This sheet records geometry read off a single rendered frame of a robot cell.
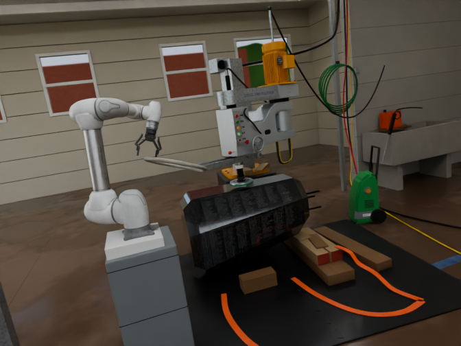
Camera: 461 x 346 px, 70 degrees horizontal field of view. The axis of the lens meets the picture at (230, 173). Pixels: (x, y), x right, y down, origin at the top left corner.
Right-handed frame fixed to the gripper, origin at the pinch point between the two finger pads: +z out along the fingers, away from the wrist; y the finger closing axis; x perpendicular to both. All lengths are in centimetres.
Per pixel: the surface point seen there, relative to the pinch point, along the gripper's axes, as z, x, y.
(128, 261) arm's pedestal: 65, -57, -13
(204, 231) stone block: 51, 1, 56
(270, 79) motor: -97, 19, 109
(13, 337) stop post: 135, 13, -63
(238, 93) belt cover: -68, -1, 67
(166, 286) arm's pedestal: 78, -58, 11
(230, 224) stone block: 43, -3, 78
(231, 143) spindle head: -25, 7, 72
